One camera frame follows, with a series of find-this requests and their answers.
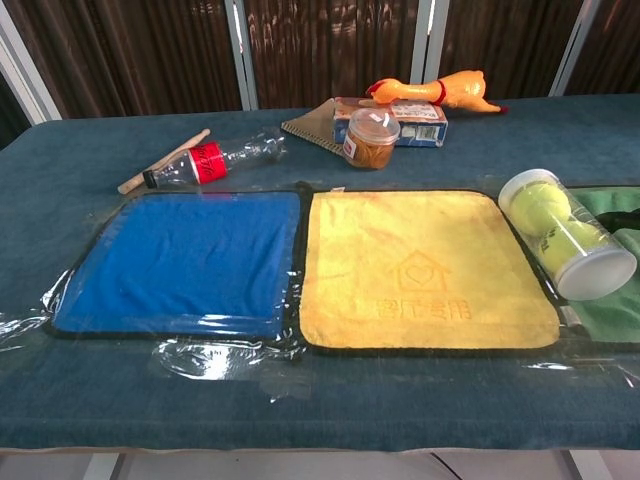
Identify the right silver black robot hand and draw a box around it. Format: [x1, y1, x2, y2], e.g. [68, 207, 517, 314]
[596, 208, 640, 235]

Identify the clear tennis ball tube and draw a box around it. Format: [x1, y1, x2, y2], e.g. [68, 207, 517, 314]
[498, 168, 639, 302]

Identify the yellow-green tennis ball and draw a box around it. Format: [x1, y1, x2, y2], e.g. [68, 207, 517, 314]
[537, 219, 607, 270]
[513, 182, 572, 235]

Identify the green microfiber cloth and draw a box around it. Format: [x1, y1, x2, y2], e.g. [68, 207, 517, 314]
[559, 185, 640, 347]

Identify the brown folding screen panel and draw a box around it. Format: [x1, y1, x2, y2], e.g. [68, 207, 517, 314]
[0, 0, 246, 124]
[429, 0, 586, 99]
[562, 0, 640, 97]
[234, 0, 436, 111]

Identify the orange rubber chicken toy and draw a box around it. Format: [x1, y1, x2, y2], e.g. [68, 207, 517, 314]
[366, 69, 511, 118]

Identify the blue white carton box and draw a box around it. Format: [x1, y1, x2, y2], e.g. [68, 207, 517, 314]
[332, 96, 450, 149]

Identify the yellow microfiber cloth house print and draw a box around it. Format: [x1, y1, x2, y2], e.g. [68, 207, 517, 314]
[298, 189, 561, 351]

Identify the white table leg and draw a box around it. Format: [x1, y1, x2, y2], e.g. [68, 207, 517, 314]
[81, 452, 122, 480]
[562, 449, 604, 480]

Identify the clear jar of rubber bands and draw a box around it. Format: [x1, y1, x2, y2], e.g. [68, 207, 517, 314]
[342, 107, 401, 171]

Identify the brown notebook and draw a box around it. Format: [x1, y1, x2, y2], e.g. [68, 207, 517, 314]
[280, 98, 347, 156]

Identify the empty red-label cola bottle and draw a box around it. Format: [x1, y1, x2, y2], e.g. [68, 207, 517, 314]
[142, 127, 290, 190]

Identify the blue microfiber cloth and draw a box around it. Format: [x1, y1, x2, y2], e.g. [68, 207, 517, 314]
[52, 191, 304, 339]

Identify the wooden stick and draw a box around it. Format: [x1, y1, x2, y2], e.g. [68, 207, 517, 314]
[117, 128, 212, 195]

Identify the teal blue tablecloth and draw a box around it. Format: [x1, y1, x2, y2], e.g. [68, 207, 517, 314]
[0, 94, 640, 454]

